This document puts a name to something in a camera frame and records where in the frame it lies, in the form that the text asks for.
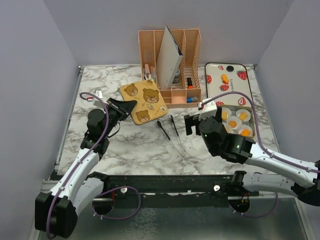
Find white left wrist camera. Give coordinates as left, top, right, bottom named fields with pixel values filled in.
left=87, top=89, right=106, bottom=108

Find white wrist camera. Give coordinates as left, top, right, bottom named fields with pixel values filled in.
left=198, top=101, right=218, bottom=120
left=87, top=89, right=106, bottom=108

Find pink white stapler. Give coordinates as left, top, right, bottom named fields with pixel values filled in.
left=143, top=63, right=154, bottom=80

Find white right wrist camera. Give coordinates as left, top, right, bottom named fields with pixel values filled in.
left=198, top=101, right=218, bottom=120

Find black-tipped metal tongs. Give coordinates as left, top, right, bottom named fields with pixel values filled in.
left=156, top=115, right=185, bottom=158

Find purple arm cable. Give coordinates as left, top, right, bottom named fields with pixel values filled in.
left=201, top=91, right=320, bottom=218
left=46, top=92, right=141, bottom=240

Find grey folder board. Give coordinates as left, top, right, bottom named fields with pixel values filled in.
left=156, top=25, right=184, bottom=90

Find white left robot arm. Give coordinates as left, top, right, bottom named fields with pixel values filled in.
left=34, top=98, right=137, bottom=240

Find orange fish-shaped cookie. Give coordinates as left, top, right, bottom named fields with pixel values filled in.
left=240, top=129, right=251, bottom=137
left=221, top=74, right=229, bottom=85

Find rectangular tan biscuit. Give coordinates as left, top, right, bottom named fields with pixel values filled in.
left=221, top=111, right=228, bottom=120

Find black round sandwich cookie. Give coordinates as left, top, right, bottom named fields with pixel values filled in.
left=226, top=65, right=234, bottom=72

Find strawberry print white tray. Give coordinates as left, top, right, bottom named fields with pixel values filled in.
left=204, top=62, right=252, bottom=107

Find black orange marker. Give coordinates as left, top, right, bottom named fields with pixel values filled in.
left=187, top=77, right=194, bottom=89

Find gold metal cookie tin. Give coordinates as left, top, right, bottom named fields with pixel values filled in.
left=221, top=104, right=255, bottom=138

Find peach plastic desk organizer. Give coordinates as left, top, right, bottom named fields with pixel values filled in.
left=138, top=27, right=202, bottom=109

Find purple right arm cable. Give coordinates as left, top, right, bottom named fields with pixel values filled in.
left=201, top=91, right=320, bottom=218

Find silver tin lid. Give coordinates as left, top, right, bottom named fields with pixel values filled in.
left=118, top=79, right=168, bottom=125

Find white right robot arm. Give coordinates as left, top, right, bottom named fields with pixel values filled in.
left=184, top=114, right=320, bottom=207

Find small oval brown cookie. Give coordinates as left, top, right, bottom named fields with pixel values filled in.
left=228, top=120, right=237, bottom=128

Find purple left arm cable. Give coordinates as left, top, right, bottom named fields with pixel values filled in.
left=46, top=92, right=141, bottom=240

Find white paper cupcake liner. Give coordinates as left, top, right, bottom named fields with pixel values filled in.
left=237, top=125, right=254, bottom=138
left=235, top=109, right=251, bottom=122
left=226, top=115, right=242, bottom=130
left=221, top=107, right=232, bottom=121

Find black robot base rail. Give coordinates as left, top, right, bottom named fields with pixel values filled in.
left=87, top=171, right=258, bottom=209

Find blue white patterned tin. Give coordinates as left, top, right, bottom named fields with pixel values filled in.
left=172, top=68, right=181, bottom=84

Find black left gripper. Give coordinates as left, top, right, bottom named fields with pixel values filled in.
left=102, top=97, right=137, bottom=138

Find rectangular yellow cracker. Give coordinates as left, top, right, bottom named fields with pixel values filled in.
left=238, top=112, right=248, bottom=122

